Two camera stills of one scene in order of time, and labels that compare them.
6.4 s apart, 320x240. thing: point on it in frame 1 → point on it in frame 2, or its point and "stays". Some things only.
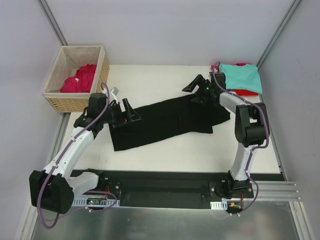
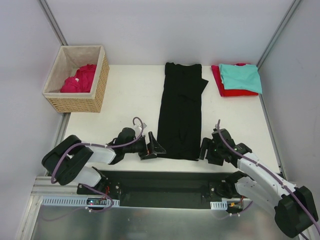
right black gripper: (200, 91) → (208, 152)
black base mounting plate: (144, 189) stays
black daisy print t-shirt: (177, 116) → (180, 119)
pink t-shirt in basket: (81, 82) stays
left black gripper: (119, 116) → (148, 147)
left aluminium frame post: (54, 23) stays
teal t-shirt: (241, 77) stays
